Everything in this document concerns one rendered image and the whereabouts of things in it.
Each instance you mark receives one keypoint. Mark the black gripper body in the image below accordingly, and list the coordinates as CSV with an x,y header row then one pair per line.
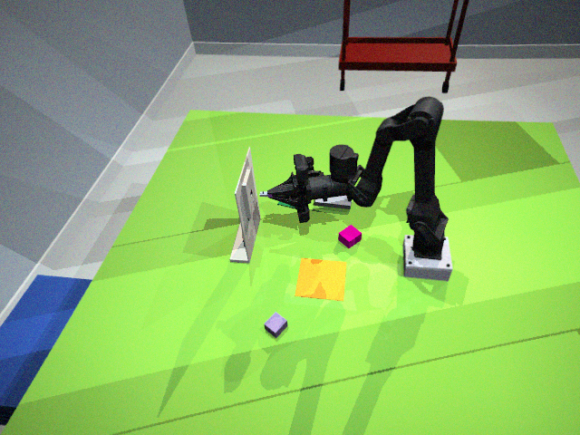
x,y
308,189

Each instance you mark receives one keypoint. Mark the orange flat square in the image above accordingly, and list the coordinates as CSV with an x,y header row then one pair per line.
x,y
324,279

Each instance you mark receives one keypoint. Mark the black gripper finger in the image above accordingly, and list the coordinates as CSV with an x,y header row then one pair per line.
x,y
286,188
288,199

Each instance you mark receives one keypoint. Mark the small magenta cube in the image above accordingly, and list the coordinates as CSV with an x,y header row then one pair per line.
x,y
350,236

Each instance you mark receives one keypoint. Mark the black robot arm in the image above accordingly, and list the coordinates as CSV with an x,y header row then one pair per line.
x,y
418,123

